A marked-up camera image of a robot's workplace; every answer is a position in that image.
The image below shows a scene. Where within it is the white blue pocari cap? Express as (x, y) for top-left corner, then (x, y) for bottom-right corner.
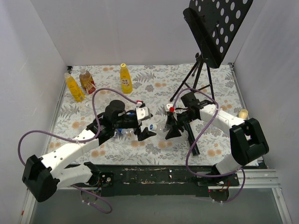
(149, 124), (157, 131)

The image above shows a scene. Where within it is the clear crushed plastic bottle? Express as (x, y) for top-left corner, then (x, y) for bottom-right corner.
(148, 123), (187, 140)

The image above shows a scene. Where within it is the brown tea bottle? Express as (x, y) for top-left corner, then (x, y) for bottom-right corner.
(79, 69), (96, 94)

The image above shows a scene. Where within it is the yellow honey pomelo bottle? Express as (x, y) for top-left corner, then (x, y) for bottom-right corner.
(64, 72), (85, 102)

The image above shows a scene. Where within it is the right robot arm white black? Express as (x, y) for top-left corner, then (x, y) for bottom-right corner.
(164, 88), (269, 186)

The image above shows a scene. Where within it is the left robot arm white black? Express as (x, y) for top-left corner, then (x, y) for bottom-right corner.
(22, 100), (156, 202)

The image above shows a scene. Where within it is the blue label crushed water bottle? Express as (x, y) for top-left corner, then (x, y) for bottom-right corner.
(114, 128), (134, 139)

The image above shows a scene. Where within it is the tall yellow juice bottle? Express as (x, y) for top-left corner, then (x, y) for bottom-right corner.
(120, 63), (133, 94)

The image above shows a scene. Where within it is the black silver microphone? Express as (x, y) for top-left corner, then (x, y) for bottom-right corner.
(184, 124), (200, 156)

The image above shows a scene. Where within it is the floral patterned table mat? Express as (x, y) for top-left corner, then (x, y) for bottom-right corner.
(53, 64), (242, 165)

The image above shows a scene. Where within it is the beige cone object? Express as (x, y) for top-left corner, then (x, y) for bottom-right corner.
(238, 109), (249, 119)

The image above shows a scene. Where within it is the black front base bar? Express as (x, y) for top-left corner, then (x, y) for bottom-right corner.
(72, 164), (248, 198)

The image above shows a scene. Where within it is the black perforated music stand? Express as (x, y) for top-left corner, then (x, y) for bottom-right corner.
(170, 0), (253, 101)

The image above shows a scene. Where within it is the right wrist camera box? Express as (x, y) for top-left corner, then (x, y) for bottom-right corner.
(163, 103), (175, 115)

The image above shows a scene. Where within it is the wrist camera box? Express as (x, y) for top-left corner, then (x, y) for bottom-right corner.
(163, 103), (175, 115)
(135, 106), (151, 121)

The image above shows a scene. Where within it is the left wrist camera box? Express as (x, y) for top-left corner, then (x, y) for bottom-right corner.
(135, 106), (151, 121)

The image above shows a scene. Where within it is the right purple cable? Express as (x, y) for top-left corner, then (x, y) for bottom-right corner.
(172, 88), (246, 203)

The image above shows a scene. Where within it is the purple cable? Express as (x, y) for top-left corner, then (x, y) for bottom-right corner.
(18, 88), (143, 214)
(172, 88), (246, 203)

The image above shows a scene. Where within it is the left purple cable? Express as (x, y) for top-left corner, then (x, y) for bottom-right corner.
(18, 88), (143, 214)

